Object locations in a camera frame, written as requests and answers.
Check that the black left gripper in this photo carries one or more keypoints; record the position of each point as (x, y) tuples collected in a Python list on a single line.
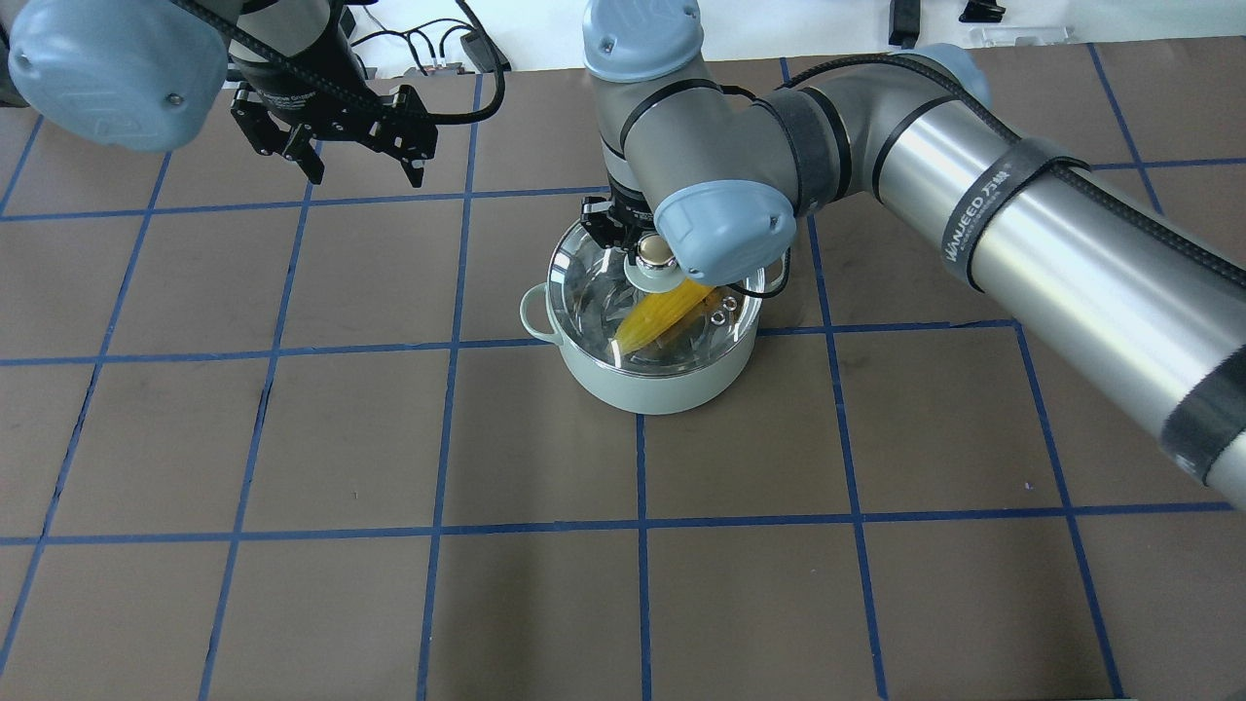
[(285, 82)]

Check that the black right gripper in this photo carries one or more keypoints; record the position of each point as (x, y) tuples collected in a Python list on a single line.
[(601, 222)]

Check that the glass pot lid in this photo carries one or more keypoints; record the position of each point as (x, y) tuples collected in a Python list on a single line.
[(588, 294)]

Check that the yellow corn cob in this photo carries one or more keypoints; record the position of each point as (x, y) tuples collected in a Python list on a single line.
[(654, 314)]

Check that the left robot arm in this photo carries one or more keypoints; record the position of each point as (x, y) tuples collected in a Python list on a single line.
[(144, 74)]

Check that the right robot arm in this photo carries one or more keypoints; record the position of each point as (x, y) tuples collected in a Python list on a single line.
[(1149, 316)]

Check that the pale green electric pot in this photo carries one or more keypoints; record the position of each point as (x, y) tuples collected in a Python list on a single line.
[(649, 396)]

